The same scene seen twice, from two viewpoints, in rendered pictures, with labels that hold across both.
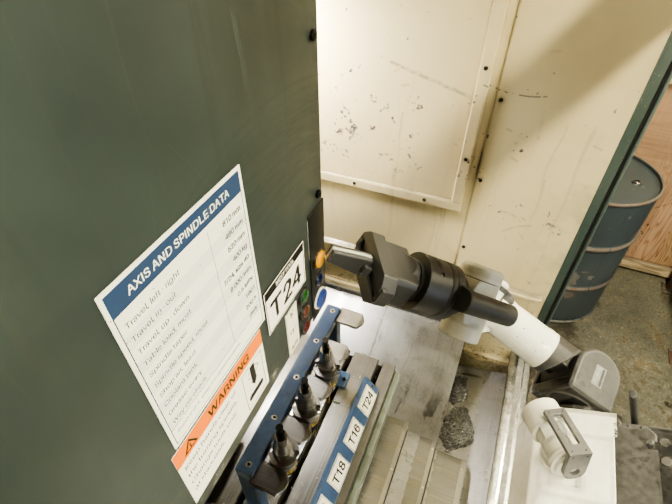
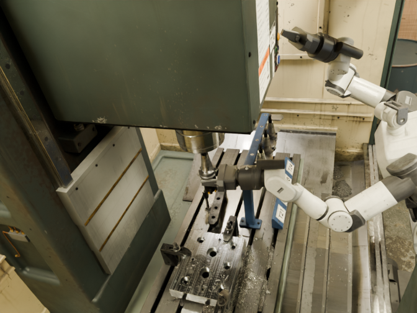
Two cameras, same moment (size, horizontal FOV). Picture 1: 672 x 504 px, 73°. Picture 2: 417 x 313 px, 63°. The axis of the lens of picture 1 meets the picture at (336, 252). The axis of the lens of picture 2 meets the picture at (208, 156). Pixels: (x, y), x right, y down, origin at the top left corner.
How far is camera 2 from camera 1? 0.73 m
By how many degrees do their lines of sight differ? 5
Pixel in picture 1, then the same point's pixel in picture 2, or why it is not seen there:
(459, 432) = (342, 190)
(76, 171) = not seen: outside the picture
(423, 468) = not seen: hidden behind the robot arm
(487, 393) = (354, 171)
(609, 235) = (408, 86)
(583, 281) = not seen: hidden behind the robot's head
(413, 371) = (309, 162)
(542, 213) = (365, 48)
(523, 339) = (368, 92)
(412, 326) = (303, 140)
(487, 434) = (358, 188)
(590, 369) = (403, 97)
